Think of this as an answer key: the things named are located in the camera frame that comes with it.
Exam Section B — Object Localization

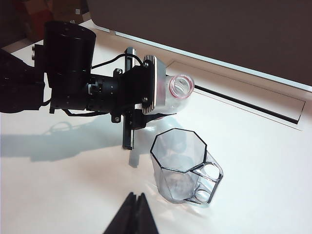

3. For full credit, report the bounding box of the transparent grey plastic mug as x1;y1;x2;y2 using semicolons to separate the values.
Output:
149;128;224;204

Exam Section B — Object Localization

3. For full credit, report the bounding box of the brown cardboard box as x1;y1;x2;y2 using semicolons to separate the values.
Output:
52;0;89;24

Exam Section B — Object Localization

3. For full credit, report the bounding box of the Nongfu Spring mineral water bottle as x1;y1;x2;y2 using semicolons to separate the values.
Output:
156;74;195;120

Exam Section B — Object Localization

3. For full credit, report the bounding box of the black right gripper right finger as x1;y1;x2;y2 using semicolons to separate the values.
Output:
136;192;159;234

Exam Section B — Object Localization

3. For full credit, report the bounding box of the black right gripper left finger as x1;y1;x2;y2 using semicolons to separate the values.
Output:
102;192;139;234

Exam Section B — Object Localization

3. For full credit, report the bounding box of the aluminium partition base rail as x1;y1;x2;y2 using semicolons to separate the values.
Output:
94;23;312;93

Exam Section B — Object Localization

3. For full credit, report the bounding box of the reddish cardboard box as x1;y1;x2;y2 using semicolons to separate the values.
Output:
24;0;61;40

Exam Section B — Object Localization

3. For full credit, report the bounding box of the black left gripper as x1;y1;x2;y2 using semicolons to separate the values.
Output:
111;47;164;149

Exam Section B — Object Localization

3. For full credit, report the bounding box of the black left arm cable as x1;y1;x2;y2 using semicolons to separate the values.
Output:
91;53;142;70

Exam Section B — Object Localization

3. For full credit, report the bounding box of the brown desk partition panel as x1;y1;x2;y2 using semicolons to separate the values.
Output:
86;0;312;86

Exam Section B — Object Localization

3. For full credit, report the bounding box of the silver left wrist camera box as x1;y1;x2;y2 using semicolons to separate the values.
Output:
141;55;172;116

